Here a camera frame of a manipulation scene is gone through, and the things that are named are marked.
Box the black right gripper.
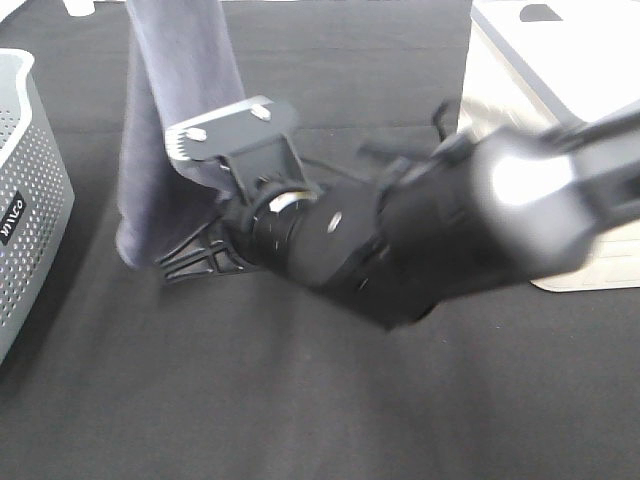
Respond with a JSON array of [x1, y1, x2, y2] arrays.
[[157, 180, 395, 290]]

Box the grey-blue microfibre towel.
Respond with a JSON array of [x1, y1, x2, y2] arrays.
[[115, 1, 245, 268]]

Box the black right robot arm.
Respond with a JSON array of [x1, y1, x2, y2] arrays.
[[160, 96, 639, 330]]

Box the black table cloth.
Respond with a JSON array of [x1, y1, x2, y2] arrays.
[[1, 1, 639, 479]]

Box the grey perforated plastic basket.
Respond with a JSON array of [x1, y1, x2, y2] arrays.
[[0, 48, 75, 357]]

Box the white object at table edge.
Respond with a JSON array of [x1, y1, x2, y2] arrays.
[[63, 0, 95, 17]]

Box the white basket with grey rim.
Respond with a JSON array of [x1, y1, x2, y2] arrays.
[[458, 1, 639, 292]]

